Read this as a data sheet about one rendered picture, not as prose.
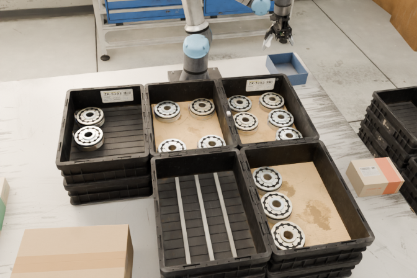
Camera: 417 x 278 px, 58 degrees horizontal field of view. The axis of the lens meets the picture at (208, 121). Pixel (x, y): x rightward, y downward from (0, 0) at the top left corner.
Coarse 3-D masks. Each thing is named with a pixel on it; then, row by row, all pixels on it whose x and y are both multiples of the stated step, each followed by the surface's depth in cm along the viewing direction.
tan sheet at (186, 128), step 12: (180, 108) 158; (156, 120) 152; (180, 120) 152; (192, 120) 153; (204, 120) 153; (216, 120) 153; (156, 132) 147; (168, 132) 147; (180, 132) 147; (192, 132) 148; (204, 132) 148; (216, 132) 148; (156, 144) 142; (192, 144) 143
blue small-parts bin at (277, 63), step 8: (272, 56) 203; (280, 56) 205; (288, 56) 206; (296, 56) 201; (272, 64) 196; (280, 64) 207; (288, 64) 208; (296, 64) 202; (272, 72) 197; (280, 72) 202; (288, 72) 202; (296, 72) 202; (304, 72) 194; (296, 80) 192; (304, 80) 193
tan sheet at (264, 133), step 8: (248, 96) 165; (256, 96) 166; (256, 104) 162; (256, 112) 158; (264, 112) 158; (264, 120) 154; (264, 128) 151; (296, 128) 151; (240, 136) 147; (248, 136) 147; (256, 136) 147; (264, 136) 148; (272, 136) 148
